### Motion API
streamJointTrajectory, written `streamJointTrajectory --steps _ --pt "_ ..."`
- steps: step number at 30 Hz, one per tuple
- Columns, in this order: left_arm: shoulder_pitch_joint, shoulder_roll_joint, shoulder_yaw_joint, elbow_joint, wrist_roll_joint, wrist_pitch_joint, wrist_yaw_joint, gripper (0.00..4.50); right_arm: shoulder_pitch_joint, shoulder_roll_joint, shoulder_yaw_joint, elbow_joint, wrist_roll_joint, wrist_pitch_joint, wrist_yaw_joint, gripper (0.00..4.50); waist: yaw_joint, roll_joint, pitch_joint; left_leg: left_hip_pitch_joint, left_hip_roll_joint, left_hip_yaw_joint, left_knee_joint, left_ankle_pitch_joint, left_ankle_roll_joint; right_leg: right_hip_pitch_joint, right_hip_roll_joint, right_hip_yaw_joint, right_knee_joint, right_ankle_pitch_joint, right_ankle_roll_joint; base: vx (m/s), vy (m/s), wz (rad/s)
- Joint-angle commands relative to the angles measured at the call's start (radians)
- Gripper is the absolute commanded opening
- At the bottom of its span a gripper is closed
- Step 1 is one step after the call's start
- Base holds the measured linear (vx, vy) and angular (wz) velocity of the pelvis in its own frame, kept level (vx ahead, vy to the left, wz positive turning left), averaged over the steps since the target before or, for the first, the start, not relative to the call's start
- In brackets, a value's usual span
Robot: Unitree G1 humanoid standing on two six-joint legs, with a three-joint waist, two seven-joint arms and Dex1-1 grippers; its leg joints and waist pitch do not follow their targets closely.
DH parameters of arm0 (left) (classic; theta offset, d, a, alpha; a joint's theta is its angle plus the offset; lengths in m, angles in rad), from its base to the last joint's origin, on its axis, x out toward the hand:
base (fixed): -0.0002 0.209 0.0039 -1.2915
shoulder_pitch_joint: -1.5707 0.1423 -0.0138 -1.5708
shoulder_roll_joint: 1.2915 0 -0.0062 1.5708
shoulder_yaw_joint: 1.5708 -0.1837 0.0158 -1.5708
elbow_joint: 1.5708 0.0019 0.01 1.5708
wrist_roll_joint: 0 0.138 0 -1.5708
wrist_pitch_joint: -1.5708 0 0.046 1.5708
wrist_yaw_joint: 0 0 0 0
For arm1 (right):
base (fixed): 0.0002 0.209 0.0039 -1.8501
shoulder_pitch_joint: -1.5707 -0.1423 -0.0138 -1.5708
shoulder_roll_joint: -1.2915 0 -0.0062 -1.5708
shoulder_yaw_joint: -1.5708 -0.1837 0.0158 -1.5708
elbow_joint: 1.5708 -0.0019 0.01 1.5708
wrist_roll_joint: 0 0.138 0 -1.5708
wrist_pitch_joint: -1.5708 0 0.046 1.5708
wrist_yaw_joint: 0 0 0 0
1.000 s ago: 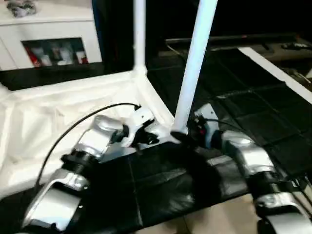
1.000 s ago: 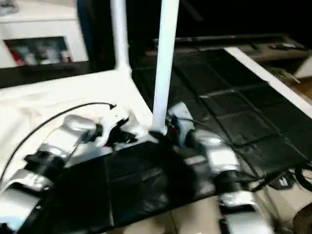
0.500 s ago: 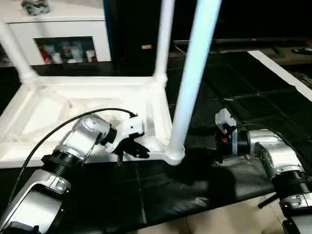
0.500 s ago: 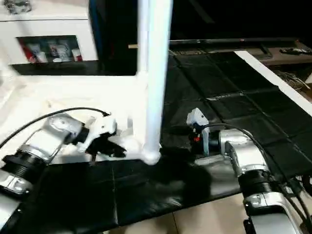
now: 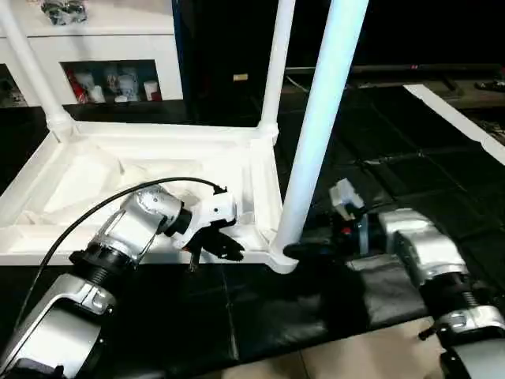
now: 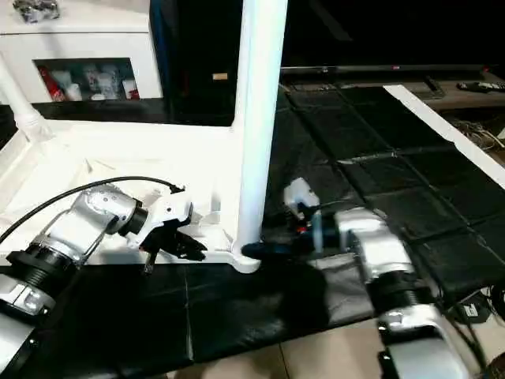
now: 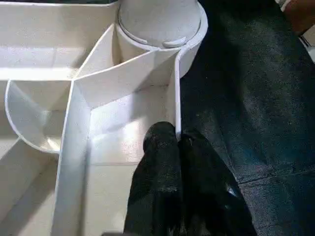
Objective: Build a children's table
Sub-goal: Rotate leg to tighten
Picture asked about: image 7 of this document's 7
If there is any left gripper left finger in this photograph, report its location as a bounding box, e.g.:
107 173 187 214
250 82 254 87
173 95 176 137
122 122 184 236

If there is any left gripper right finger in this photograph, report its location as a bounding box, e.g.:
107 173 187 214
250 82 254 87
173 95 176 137
178 129 258 236

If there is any white plastic table top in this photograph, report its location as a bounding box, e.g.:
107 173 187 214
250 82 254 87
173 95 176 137
0 0 209 236

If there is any white plastic table leg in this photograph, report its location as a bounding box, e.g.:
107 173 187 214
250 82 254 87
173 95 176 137
117 0 203 50

